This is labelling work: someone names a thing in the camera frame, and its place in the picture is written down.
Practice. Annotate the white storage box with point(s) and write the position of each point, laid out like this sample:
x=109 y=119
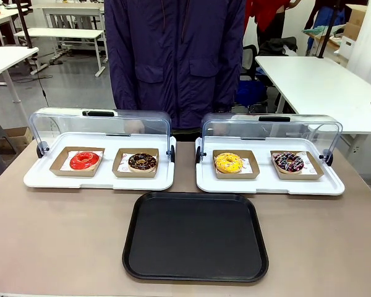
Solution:
x=348 y=46

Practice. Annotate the brown cardboard donut tray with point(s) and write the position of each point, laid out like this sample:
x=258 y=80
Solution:
x=119 y=173
x=57 y=170
x=255 y=173
x=317 y=173

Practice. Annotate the chocolate donut with coloured sprinkles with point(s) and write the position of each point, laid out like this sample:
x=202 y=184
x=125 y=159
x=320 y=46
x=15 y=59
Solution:
x=281 y=165

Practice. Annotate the red glazed donut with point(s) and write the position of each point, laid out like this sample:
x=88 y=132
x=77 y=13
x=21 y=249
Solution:
x=77 y=164

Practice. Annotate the white display tray base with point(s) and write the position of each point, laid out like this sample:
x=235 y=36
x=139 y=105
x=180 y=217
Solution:
x=266 y=187
x=106 y=182

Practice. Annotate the open brown cardboard box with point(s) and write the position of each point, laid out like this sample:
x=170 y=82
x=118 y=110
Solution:
x=357 y=21

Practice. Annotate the green packet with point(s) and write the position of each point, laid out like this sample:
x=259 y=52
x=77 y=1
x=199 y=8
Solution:
x=315 y=30

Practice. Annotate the white printed paper liner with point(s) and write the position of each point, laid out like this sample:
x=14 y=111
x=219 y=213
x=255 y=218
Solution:
x=101 y=153
x=123 y=162
x=247 y=165
x=309 y=165

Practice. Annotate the low white bench table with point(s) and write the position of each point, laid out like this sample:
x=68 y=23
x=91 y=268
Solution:
x=58 y=33

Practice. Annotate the black stand pole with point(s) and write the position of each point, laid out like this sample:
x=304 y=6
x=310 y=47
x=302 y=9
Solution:
x=324 y=43
x=24 y=24

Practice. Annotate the white table with grey leg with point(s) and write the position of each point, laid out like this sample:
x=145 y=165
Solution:
x=3 y=60

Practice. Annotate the blue bag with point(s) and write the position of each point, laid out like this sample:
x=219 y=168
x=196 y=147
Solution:
x=252 y=91

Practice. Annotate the black plastic serving tray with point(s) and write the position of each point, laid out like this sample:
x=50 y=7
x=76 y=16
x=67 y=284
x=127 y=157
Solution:
x=194 y=238

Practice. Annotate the black jacket on chair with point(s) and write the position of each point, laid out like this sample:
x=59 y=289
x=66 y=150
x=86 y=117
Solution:
x=278 y=46

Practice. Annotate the yellow glazed donut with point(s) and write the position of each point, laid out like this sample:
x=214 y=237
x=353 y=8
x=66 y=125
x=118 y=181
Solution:
x=224 y=167

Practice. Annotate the chocolate donut with nuts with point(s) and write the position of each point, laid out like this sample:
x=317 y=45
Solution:
x=135 y=165

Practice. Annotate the person in blue jacket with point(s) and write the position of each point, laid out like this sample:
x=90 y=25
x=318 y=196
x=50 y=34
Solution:
x=324 y=15

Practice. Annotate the person in purple jacket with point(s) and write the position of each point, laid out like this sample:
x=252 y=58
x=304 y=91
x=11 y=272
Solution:
x=176 y=62

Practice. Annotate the black office chair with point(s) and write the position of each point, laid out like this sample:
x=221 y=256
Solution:
x=250 y=62

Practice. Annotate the white desk with panel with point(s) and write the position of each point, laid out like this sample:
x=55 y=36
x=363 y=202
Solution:
x=71 y=9

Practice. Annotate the person's right hand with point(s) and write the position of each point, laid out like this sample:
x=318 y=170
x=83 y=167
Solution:
x=135 y=126

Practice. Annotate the person in red top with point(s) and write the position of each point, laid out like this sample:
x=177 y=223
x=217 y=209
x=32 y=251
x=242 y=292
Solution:
x=272 y=15

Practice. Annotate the large white table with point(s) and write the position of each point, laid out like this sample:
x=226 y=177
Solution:
x=321 y=86

